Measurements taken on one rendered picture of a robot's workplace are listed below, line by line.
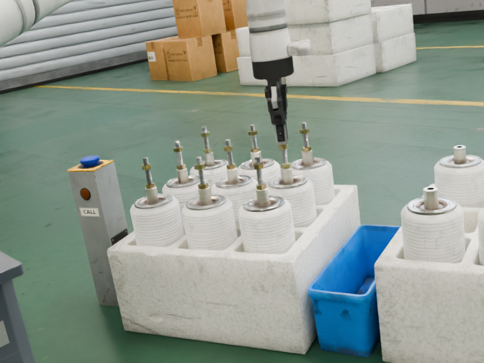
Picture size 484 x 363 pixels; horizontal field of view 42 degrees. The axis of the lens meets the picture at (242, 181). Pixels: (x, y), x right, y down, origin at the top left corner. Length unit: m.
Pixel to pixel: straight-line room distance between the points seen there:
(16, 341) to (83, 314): 0.47
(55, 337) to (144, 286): 0.24
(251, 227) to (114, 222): 0.38
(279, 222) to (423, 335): 0.30
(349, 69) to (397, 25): 0.53
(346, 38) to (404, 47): 0.56
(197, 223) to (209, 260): 0.07
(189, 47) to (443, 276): 3.93
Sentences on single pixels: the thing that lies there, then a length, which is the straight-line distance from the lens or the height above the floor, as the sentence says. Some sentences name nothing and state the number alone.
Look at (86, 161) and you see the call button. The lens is 1.36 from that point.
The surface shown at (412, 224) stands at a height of 0.24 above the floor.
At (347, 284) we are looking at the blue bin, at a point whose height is 0.05.
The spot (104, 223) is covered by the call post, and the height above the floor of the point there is 0.20.
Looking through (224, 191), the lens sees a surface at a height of 0.25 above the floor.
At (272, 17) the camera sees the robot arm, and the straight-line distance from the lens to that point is 1.15.
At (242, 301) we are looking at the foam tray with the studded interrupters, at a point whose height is 0.10.
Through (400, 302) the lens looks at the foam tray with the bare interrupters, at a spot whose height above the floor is 0.12.
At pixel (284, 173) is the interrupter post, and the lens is 1.22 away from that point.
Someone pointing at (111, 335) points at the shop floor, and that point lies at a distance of 1.34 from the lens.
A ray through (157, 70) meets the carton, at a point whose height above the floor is 0.08.
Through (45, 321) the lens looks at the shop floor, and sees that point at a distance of 1.47.
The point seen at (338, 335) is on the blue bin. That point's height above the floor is 0.04.
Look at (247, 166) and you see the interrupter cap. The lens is 1.38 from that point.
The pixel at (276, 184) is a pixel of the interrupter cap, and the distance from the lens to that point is 1.24.
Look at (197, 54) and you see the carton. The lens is 4.82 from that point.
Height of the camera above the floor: 0.63
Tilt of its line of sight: 17 degrees down
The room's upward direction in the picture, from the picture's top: 9 degrees counter-clockwise
